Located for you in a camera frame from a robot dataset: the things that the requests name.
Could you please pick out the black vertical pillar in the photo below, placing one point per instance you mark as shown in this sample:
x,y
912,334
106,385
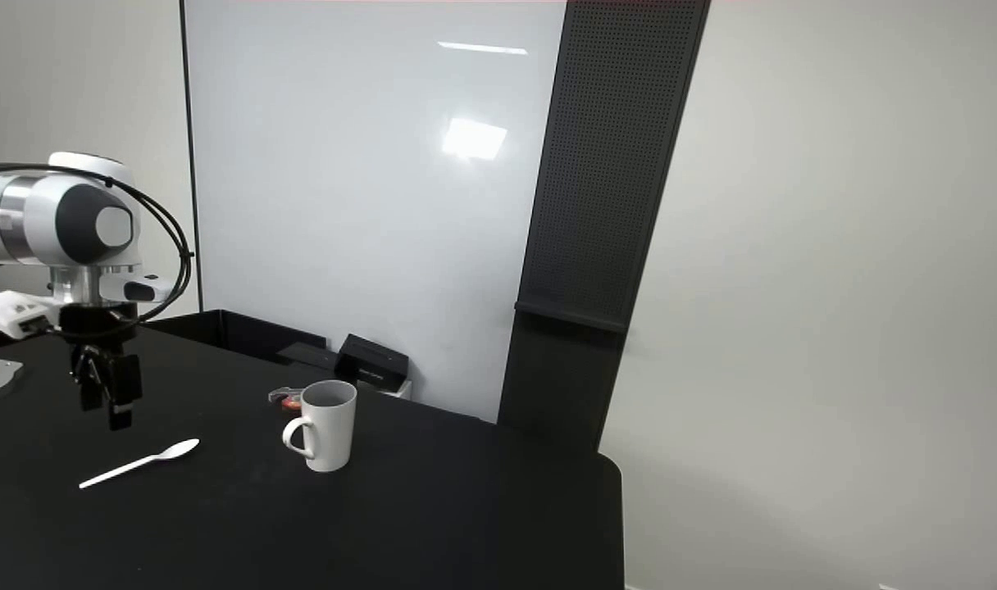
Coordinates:
x,y
598,217

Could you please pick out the white ceramic mug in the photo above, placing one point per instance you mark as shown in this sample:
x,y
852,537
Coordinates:
x,y
329,440

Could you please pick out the small black box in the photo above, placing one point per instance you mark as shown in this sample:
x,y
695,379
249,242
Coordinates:
x,y
367,362

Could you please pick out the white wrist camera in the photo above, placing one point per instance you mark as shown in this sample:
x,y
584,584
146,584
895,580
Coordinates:
x,y
11,317

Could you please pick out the white plastic spoon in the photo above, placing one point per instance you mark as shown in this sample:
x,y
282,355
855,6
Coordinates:
x,y
174,451

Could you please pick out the small clear red object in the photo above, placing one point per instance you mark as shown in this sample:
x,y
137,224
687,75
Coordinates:
x,y
291,404

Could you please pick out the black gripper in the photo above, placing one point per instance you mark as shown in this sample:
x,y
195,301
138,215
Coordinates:
x,y
96,325

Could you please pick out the large whiteboard panel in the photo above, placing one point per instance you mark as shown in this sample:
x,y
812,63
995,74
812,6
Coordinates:
x,y
355,217

